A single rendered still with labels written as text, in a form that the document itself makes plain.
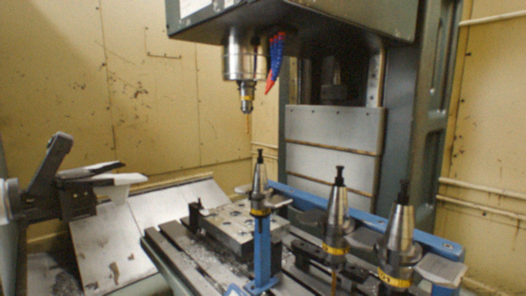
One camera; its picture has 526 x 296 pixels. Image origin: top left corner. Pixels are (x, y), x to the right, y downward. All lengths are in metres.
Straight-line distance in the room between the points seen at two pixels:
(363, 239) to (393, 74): 0.73
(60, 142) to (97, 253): 1.06
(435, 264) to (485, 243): 1.02
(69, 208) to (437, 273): 0.60
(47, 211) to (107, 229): 1.07
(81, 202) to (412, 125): 0.98
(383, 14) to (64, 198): 0.85
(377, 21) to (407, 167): 0.53
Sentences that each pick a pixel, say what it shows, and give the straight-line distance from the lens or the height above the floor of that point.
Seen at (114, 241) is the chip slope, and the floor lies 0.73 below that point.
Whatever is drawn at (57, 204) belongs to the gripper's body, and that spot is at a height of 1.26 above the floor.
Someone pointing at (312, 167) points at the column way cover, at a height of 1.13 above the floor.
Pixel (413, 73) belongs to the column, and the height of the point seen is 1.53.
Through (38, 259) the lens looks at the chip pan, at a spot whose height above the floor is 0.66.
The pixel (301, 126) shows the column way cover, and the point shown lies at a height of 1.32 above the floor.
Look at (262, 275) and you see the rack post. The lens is 0.85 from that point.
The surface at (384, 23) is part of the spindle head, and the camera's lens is 0.87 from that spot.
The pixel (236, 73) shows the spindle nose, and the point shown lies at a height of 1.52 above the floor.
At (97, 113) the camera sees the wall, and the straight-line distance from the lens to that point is 1.72.
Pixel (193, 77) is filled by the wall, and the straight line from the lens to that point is 1.91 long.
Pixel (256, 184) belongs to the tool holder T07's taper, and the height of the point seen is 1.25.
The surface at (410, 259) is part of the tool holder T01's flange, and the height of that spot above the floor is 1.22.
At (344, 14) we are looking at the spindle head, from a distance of 0.70.
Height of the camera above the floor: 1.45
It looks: 11 degrees down
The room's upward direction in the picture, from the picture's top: straight up
